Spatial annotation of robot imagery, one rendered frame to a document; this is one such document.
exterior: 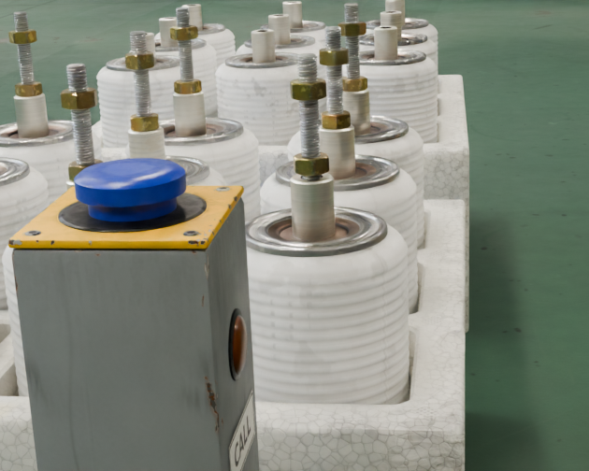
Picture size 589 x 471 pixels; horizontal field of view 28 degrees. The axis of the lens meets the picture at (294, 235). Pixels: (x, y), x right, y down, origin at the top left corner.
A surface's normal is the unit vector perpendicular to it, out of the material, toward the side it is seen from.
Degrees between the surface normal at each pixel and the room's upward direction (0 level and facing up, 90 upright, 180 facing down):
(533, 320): 0
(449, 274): 0
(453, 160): 90
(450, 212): 0
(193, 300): 90
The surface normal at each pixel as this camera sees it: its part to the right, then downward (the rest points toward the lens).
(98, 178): -0.08, -0.94
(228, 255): 0.99, 0.00
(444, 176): -0.12, 0.30
